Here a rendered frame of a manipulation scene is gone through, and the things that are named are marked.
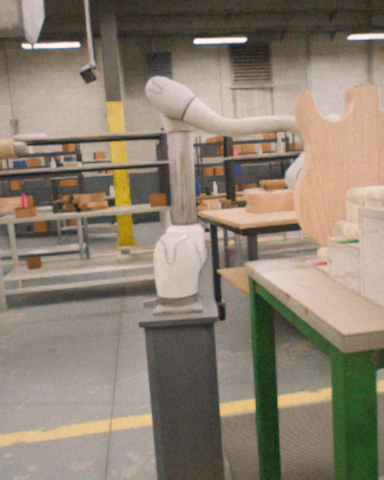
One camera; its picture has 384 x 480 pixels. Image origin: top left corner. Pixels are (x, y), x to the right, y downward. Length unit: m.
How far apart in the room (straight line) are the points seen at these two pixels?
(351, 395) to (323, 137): 0.58
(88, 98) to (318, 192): 11.17
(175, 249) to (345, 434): 0.91
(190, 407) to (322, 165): 0.98
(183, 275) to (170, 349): 0.26
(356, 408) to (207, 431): 0.98
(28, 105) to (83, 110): 1.41
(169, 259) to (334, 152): 0.71
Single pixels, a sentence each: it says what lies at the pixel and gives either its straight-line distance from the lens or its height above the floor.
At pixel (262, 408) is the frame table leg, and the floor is 0.52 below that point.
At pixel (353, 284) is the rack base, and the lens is 0.90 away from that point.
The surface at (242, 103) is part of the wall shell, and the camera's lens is 12.37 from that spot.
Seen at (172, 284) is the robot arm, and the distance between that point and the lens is 1.50.
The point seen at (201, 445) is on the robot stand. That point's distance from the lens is 1.70.
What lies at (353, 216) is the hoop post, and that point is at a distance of 0.97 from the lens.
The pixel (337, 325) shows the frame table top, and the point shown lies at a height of 0.93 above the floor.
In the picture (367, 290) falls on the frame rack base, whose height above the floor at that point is 0.95.
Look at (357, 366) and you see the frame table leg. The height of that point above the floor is 0.87.
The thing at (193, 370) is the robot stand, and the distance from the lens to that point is 1.56.
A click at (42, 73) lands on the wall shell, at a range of 12.33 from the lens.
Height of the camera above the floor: 1.18
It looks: 6 degrees down
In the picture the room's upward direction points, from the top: 4 degrees counter-clockwise
